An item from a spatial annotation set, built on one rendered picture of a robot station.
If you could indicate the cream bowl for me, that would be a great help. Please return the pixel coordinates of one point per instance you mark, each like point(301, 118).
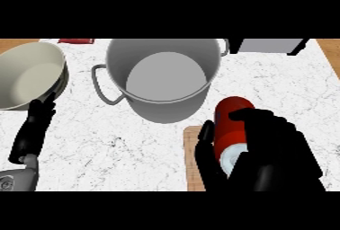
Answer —
point(29, 75)

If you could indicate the red can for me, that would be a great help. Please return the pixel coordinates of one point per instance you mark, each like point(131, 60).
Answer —
point(231, 131)

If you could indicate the grey and black appliance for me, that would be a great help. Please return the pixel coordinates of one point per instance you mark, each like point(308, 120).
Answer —
point(270, 45)

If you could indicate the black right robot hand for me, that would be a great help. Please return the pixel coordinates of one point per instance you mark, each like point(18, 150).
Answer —
point(270, 149)

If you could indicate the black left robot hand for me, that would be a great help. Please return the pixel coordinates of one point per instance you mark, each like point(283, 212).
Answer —
point(32, 131)

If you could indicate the grey metal pot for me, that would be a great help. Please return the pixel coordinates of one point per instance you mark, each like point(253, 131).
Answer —
point(163, 81)

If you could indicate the red flat object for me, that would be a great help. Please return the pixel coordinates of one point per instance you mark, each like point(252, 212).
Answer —
point(76, 40)

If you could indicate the wooden cutting board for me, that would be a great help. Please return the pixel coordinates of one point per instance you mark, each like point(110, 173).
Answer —
point(193, 158)

